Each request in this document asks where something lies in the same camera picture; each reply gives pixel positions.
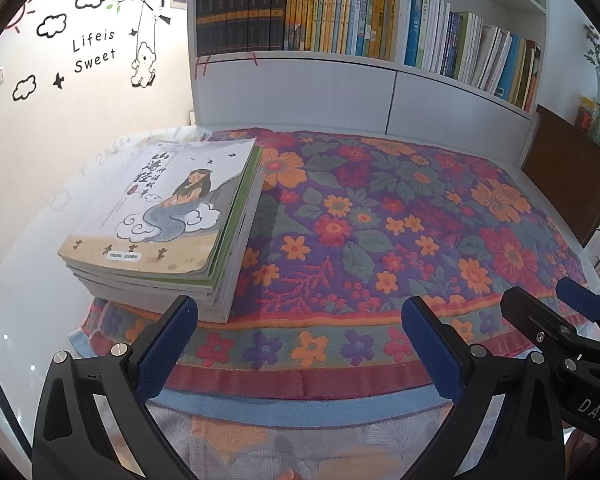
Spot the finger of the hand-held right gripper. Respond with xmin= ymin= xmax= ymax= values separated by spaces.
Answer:
xmin=555 ymin=277 xmax=600 ymax=325
xmin=500 ymin=286 xmax=600 ymax=367

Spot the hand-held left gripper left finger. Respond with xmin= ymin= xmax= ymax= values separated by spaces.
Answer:
xmin=30 ymin=295 xmax=200 ymax=480

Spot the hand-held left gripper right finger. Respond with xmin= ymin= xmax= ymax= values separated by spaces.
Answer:
xmin=401 ymin=295 xmax=567 ymax=480

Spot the stack of books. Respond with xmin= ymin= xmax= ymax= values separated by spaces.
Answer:
xmin=57 ymin=137 xmax=265 ymax=323

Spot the white book mermaid figure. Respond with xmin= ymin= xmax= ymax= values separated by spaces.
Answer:
xmin=57 ymin=137 xmax=258 ymax=278

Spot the row of black books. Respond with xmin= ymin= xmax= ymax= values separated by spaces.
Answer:
xmin=196 ymin=0 xmax=288 ymax=56

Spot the row of yellow books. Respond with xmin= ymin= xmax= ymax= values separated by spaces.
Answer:
xmin=284 ymin=0 xmax=397 ymax=61

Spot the floral blanket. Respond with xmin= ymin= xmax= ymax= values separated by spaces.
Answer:
xmin=70 ymin=129 xmax=600 ymax=403

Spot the brown wooden cabinet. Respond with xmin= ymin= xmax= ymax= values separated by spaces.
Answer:
xmin=522 ymin=105 xmax=600 ymax=248

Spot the orange bottle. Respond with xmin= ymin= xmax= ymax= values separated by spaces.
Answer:
xmin=575 ymin=96 xmax=597 ymax=133

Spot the white bookshelf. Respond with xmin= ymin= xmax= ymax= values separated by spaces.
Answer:
xmin=186 ymin=0 xmax=551 ymax=168

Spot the black outline cloud decal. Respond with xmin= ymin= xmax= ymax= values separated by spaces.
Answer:
xmin=12 ymin=75 xmax=37 ymax=101

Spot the tree swing wall decal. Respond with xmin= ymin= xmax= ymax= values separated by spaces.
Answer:
xmin=95 ymin=0 xmax=173 ymax=90

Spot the black lettering wall decal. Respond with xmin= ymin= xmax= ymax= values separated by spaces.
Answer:
xmin=72 ymin=30 xmax=118 ymax=75

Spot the pink sun wall decal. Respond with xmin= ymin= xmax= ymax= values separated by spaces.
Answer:
xmin=0 ymin=0 xmax=38 ymax=36

